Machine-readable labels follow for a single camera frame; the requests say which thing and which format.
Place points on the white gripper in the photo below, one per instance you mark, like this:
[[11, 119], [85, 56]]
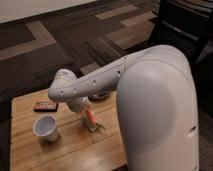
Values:
[[77, 105]]

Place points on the orange pepper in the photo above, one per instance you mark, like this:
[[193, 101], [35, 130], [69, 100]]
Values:
[[93, 119]]

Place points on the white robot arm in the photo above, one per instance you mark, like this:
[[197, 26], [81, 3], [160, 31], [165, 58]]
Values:
[[156, 105]]

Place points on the dark blue bowl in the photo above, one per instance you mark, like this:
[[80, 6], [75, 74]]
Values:
[[99, 96]]

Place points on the dark red snack box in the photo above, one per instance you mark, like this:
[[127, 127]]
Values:
[[45, 107]]

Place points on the black office chair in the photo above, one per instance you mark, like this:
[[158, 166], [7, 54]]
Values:
[[184, 24]]

